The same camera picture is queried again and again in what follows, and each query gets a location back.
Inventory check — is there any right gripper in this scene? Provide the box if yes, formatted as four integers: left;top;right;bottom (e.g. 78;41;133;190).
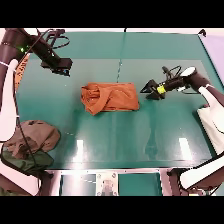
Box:
139;78;184;101

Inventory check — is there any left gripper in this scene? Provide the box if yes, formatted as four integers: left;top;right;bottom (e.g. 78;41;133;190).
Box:
40;49;74;77

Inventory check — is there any orange shirt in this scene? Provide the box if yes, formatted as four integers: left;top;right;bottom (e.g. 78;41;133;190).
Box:
80;82;140;117

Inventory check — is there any cream garment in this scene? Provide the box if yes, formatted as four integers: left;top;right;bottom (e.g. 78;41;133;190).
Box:
197;104;224;155

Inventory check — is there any olive brown garment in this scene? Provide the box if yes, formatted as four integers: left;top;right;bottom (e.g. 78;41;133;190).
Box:
4;119;62;160

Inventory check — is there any dark green garment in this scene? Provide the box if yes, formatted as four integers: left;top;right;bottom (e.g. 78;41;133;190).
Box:
1;148;55;176

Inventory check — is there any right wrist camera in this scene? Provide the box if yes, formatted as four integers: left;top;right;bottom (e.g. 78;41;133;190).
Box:
161;65;183;82

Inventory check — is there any silver frame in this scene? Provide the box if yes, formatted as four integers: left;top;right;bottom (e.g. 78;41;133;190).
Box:
43;166;214;197

